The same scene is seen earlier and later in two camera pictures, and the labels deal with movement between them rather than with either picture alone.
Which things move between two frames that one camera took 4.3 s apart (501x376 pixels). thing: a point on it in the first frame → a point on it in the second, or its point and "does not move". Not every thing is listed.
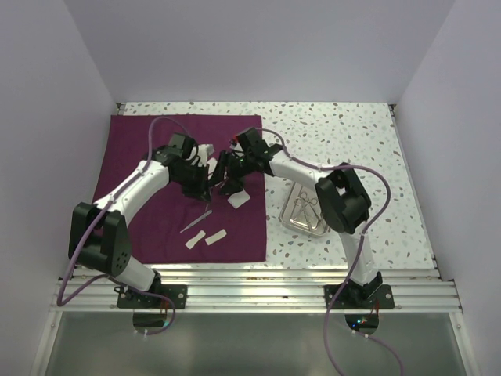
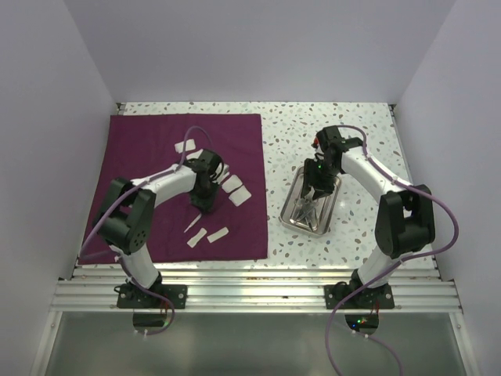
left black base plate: x=175 y=293 does not move
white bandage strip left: x=190 y=244 does not move
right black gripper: x=235 y=183 → x=322 y=189
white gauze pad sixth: x=239 y=198 does not move
